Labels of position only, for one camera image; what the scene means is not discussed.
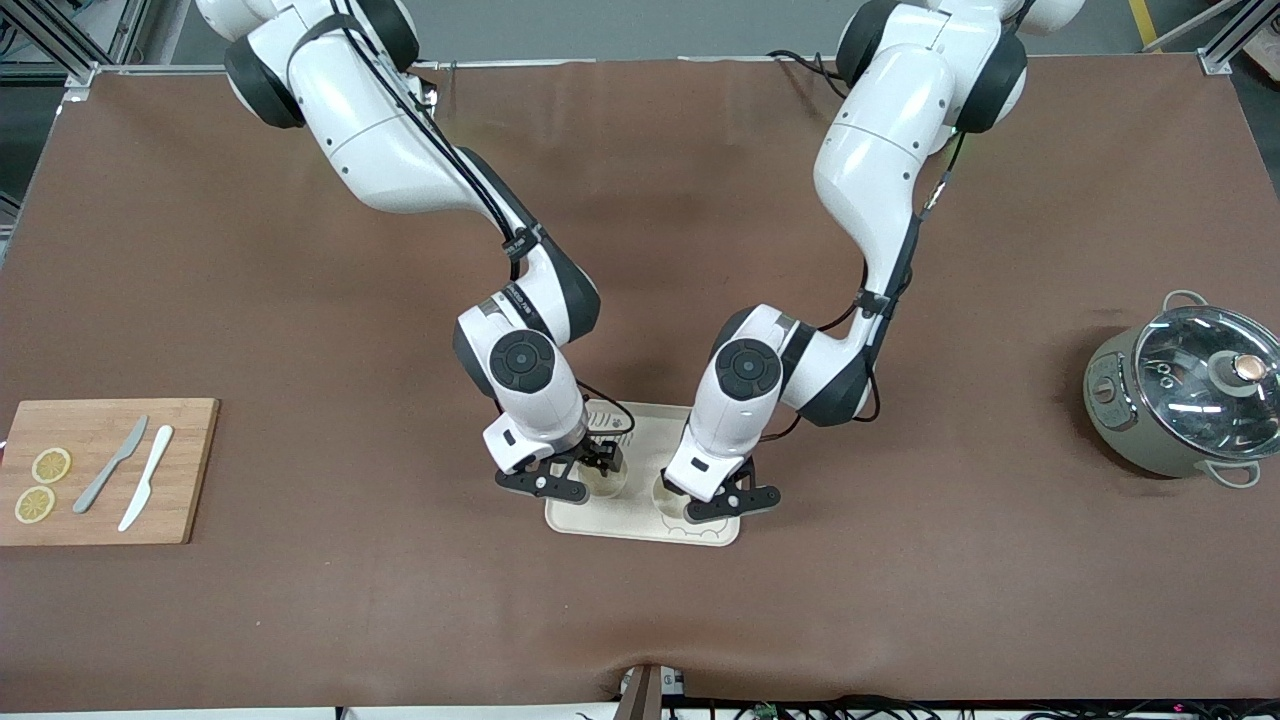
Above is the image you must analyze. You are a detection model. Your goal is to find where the grey plastic knife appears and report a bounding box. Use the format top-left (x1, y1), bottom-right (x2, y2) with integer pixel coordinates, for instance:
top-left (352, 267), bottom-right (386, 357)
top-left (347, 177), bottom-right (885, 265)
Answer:
top-left (72, 415), bottom-right (150, 515)

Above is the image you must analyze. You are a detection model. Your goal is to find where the grey pot with glass lid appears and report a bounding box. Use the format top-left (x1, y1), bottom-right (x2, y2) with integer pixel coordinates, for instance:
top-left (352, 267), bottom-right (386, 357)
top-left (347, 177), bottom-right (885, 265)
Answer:
top-left (1083, 290), bottom-right (1280, 489)

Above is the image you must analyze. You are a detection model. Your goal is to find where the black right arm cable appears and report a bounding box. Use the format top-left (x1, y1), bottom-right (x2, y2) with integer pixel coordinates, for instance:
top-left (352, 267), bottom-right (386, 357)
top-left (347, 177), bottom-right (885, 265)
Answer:
top-left (325, 8), bottom-right (637, 439)

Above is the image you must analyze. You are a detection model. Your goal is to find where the black base cable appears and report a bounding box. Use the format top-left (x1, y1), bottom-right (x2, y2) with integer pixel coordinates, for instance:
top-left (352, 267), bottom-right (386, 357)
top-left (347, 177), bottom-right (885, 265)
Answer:
top-left (766, 48), bottom-right (851, 97)

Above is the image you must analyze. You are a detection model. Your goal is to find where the glass pot lid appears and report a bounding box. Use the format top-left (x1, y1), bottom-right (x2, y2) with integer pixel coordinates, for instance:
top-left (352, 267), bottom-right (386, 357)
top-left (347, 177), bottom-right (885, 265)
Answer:
top-left (1133, 305), bottom-right (1280, 463)

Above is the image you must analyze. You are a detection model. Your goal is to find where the wooden cutting board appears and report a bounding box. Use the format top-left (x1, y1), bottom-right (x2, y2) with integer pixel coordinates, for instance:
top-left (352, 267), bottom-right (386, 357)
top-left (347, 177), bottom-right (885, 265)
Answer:
top-left (0, 398), bottom-right (220, 547)

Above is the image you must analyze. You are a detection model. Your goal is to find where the cream bear print tray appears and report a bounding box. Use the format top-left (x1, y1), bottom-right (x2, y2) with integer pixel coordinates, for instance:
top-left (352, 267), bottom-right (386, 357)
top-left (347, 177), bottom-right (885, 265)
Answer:
top-left (544, 398), bottom-right (745, 548)

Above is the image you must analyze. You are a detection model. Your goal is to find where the white plastic knife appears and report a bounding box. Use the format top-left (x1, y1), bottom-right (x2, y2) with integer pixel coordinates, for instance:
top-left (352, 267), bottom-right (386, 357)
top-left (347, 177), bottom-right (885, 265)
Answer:
top-left (117, 425), bottom-right (175, 533)

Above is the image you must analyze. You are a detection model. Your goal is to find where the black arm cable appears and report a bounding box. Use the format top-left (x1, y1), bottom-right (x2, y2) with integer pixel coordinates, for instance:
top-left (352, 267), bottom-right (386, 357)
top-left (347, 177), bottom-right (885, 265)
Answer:
top-left (758, 130), bottom-right (966, 443)
top-left (325, 8), bottom-right (637, 439)

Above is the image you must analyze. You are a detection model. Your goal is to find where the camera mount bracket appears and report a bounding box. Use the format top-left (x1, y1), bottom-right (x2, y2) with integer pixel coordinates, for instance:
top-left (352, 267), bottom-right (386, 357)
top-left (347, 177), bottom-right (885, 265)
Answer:
top-left (615, 663), bottom-right (691, 720)

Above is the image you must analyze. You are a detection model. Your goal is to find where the brown table cover sheet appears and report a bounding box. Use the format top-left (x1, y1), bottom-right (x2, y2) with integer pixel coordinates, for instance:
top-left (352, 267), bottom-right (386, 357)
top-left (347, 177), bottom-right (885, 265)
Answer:
top-left (0, 55), bottom-right (1280, 713)

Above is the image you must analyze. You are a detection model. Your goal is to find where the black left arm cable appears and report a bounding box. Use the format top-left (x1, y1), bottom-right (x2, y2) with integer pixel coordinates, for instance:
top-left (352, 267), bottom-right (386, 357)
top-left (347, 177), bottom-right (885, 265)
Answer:
top-left (758, 130), bottom-right (966, 443)

